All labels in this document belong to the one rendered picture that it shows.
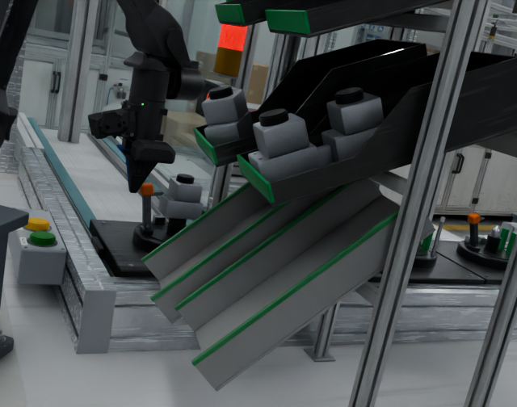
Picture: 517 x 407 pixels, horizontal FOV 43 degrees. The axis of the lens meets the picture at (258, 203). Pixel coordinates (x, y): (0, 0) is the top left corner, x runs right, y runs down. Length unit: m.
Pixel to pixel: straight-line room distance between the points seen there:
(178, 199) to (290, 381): 0.34
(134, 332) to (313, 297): 0.39
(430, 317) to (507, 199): 6.15
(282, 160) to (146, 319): 0.42
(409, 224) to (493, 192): 6.51
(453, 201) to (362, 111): 6.03
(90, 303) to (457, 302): 0.69
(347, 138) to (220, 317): 0.26
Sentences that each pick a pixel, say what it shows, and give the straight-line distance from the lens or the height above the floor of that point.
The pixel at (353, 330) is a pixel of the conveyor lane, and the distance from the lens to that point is 1.18.
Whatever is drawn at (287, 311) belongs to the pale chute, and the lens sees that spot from 0.67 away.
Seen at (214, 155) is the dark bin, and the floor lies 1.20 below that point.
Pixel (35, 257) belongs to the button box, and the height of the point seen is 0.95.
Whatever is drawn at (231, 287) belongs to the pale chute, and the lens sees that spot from 0.78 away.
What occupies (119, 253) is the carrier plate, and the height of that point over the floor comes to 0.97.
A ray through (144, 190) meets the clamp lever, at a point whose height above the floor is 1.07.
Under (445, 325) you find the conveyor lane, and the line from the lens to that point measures 1.30.
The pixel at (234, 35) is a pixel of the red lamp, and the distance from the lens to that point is 1.28.
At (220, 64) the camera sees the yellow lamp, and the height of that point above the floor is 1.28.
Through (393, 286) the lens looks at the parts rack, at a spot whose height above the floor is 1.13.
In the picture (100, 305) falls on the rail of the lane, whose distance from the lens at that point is 0.96.
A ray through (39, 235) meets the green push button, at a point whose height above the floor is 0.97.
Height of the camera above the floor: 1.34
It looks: 14 degrees down
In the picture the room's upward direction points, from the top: 12 degrees clockwise
